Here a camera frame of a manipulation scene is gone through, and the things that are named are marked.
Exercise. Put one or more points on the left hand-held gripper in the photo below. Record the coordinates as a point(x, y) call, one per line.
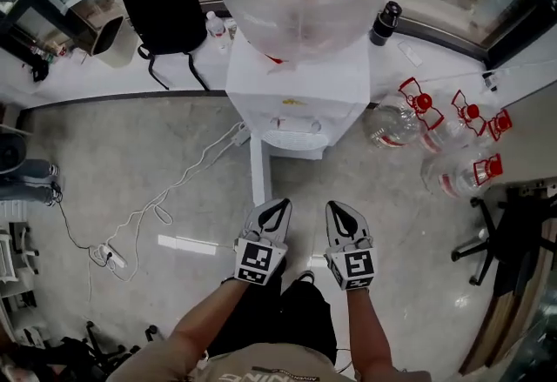
point(257, 260)

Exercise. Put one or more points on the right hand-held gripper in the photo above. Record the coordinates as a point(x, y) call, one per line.
point(354, 269)

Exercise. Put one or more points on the white water dispenser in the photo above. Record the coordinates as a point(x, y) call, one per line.
point(330, 80)

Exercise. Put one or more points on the person's left forearm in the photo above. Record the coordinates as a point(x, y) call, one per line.
point(204, 319)

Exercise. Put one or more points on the person's right forearm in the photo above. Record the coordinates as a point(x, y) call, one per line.
point(370, 328)

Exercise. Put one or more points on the person's right shoe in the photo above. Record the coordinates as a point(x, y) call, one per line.
point(305, 276)

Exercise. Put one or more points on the person's shoe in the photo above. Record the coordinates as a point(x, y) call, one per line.
point(305, 276)
point(229, 280)

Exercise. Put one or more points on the person's left shoe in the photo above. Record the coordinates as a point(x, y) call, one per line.
point(229, 280)

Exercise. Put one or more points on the person's black shorts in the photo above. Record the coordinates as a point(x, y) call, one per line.
point(300, 319)

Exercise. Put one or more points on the person's short-sleeved shirt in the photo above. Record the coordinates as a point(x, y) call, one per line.
point(270, 367)

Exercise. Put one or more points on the black office chair base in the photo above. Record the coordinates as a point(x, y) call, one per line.
point(513, 232)

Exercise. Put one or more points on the clear plastic flat sheet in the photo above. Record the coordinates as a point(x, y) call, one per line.
point(410, 54)

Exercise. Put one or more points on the small clear container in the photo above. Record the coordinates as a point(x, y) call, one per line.
point(230, 30)

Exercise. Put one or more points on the small plastic bottle red label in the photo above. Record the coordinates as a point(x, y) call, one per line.
point(214, 25)

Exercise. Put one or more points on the black thermos bottle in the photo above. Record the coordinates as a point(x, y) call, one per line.
point(385, 23)

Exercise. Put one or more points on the large clear bottle red label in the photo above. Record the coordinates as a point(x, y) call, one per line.
point(300, 2)

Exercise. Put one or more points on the black backpack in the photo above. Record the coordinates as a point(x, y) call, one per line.
point(165, 10)

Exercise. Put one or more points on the white waste bin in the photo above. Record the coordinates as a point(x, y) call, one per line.
point(113, 43)

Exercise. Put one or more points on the white office chair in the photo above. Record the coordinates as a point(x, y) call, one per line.
point(13, 258)

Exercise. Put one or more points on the dark gray chair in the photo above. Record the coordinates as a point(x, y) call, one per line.
point(11, 154)

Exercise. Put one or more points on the black pouch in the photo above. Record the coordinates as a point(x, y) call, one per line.
point(40, 69)

